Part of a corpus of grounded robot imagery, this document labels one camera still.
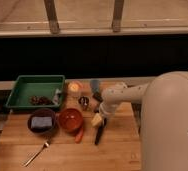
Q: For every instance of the orange carrot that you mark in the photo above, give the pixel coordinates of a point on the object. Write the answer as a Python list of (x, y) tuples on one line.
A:
[(79, 136)]

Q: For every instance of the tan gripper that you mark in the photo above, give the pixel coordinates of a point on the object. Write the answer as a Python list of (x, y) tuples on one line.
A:
[(97, 120)]

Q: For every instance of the dark grapes bunch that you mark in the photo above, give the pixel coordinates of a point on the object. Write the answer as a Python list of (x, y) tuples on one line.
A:
[(42, 100)]

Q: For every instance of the dark purple bowl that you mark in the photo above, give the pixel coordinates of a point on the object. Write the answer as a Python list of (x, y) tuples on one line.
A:
[(43, 112)]

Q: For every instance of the small metal cup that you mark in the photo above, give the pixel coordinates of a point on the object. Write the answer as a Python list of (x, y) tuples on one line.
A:
[(84, 102)]

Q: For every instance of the clear glass with yellow object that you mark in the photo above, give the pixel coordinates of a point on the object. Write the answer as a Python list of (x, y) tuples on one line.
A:
[(75, 89)]

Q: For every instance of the blue sponge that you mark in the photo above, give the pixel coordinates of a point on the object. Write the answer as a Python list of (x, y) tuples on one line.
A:
[(41, 122)]

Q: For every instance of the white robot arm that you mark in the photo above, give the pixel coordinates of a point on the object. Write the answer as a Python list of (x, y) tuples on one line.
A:
[(164, 118)]

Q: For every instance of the wooden cutting board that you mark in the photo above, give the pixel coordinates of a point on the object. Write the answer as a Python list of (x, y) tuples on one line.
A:
[(118, 149)]

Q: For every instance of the metal fork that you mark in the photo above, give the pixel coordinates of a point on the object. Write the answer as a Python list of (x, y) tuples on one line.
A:
[(45, 145)]

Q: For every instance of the green plastic tray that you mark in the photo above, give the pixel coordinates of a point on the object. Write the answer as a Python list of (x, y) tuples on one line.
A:
[(27, 86)]

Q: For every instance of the orange bowl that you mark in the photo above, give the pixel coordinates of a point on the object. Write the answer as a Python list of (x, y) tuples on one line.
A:
[(70, 120)]

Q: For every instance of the silver wrapper in tray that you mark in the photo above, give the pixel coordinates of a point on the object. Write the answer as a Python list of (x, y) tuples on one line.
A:
[(56, 97)]

